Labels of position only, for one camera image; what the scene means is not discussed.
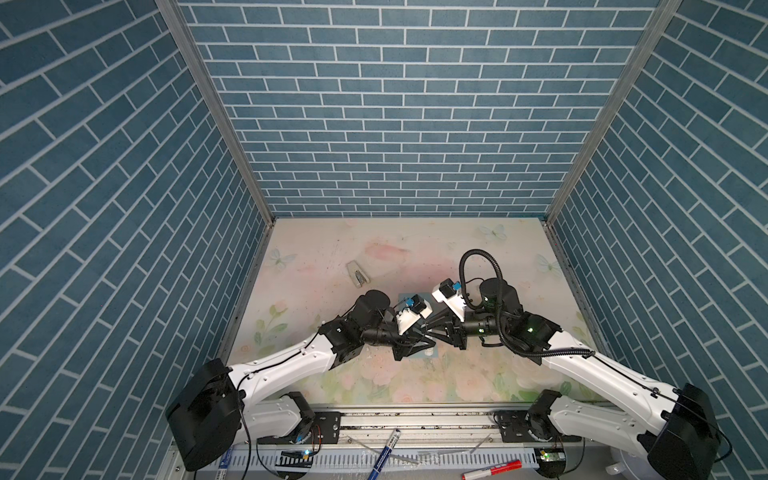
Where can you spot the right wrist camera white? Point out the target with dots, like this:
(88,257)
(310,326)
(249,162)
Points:
(449,293)

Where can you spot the red marker pen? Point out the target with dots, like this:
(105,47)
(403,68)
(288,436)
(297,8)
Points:
(492,470)

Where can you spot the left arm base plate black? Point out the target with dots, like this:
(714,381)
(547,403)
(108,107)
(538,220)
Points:
(325,427)

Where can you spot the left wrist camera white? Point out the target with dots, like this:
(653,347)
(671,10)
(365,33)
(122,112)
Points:
(416,308)

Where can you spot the white slotted cable duct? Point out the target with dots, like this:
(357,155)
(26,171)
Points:
(361,460)

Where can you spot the blue marker pen centre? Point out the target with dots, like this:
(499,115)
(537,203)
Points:
(385,454)

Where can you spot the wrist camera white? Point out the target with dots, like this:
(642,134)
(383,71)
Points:
(449,293)
(416,308)

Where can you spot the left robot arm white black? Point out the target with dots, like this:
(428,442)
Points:
(224,405)

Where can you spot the aluminium mounting rail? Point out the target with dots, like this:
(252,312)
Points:
(451,426)

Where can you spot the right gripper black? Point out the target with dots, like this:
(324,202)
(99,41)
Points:
(453,329)

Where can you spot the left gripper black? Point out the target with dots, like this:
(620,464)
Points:
(406,343)

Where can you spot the teal envelope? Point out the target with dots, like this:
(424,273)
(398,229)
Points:
(420,326)

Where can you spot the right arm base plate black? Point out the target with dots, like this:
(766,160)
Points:
(513,427)

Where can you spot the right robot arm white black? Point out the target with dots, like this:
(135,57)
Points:
(673,428)

